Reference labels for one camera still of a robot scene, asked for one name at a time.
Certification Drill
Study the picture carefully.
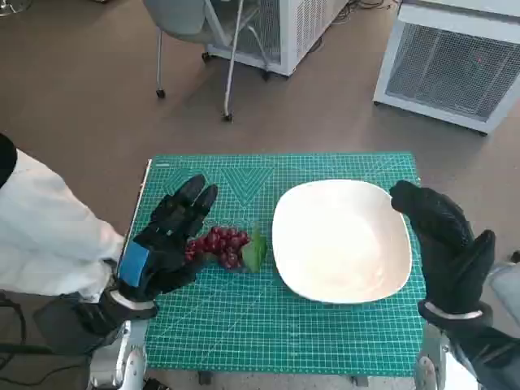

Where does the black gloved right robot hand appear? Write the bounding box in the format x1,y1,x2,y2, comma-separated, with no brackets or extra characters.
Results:
388,180,497,316

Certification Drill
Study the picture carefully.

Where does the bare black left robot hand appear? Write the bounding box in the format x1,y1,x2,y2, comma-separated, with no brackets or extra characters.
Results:
115,173,220,305

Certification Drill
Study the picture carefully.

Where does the red toy grape bunch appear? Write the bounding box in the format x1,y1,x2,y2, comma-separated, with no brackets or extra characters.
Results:
184,222,269,274

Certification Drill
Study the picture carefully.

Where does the white square plate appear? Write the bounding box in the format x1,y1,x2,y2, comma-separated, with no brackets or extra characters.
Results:
271,179,414,305

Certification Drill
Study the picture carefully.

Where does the person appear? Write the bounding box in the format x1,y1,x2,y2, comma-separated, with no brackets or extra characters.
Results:
486,261,520,314

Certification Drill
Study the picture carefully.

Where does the green cutting mat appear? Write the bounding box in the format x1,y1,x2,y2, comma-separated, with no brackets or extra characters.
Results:
142,152,432,371

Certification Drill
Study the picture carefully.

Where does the white mesh cabinet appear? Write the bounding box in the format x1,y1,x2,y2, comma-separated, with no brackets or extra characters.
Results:
372,0,520,137
201,0,349,81

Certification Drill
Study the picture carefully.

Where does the grey chair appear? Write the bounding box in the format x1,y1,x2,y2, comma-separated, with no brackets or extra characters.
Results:
141,0,272,123

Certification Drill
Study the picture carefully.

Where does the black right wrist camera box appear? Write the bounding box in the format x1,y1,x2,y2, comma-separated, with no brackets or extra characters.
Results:
450,323,520,390

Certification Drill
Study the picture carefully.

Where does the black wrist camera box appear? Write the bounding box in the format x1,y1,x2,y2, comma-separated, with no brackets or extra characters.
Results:
450,323,520,390
32,292,123,355

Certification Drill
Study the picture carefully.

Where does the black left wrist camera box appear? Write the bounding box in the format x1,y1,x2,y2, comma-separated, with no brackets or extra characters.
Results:
32,292,123,355

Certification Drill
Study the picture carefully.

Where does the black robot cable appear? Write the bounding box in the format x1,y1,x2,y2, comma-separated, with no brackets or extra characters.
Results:
0,294,94,385

